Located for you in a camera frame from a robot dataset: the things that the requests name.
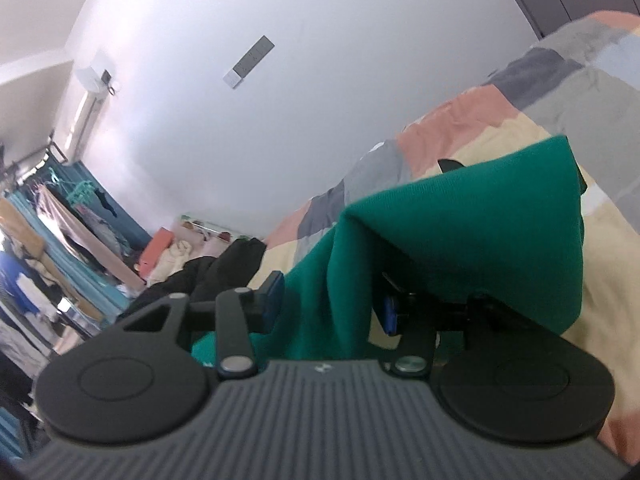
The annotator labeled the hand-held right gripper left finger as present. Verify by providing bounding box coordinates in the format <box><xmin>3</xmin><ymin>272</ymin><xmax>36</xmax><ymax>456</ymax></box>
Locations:
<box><xmin>122</xmin><ymin>270</ymin><xmax>287</xmax><ymax>381</ymax></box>

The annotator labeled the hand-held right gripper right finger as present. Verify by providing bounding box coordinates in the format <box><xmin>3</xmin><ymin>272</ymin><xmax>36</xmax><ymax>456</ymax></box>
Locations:
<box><xmin>380</xmin><ymin>272</ymin><xmax>531</xmax><ymax>380</ymax></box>

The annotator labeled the green hoodie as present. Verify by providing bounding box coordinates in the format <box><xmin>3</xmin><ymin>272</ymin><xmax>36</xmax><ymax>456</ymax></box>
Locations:
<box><xmin>192</xmin><ymin>135</ymin><xmax>587</xmax><ymax>368</ymax></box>

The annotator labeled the black clothes pile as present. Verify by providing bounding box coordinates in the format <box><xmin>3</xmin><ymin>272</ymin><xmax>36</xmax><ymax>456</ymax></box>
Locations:
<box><xmin>117</xmin><ymin>237</ymin><xmax>267</xmax><ymax>323</ymax></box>

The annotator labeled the teal clothes hanger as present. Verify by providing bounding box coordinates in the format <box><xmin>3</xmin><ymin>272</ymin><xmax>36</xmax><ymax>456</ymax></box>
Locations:
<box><xmin>47</xmin><ymin>167</ymin><xmax>96</xmax><ymax>208</ymax></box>

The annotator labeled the rack of hanging clothes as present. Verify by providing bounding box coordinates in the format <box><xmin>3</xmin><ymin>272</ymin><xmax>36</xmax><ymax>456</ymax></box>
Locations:
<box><xmin>0</xmin><ymin>155</ymin><xmax>151</xmax><ymax>461</ymax></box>

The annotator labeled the cream cloth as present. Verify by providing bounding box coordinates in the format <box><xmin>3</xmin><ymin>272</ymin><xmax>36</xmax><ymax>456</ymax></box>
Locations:
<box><xmin>149</xmin><ymin>240</ymin><xmax>193</xmax><ymax>286</ymax></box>

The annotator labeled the patchwork blanket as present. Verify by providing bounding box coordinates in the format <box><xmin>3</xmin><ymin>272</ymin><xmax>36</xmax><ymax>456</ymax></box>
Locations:
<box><xmin>250</xmin><ymin>10</ymin><xmax>640</xmax><ymax>466</ymax></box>

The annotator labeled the white air conditioner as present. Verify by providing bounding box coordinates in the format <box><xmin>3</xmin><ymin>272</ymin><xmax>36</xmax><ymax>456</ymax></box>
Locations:
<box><xmin>64</xmin><ymin>52</ymin><xmax>117</xmax><ymax>158</ymax></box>

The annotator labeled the wall socket panel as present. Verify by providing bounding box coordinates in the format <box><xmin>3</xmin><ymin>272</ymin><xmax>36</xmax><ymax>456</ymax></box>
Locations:
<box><xmin>223</xmin><ymin>35</ymin><xmax>275</xmax><ymax>90</ymax></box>

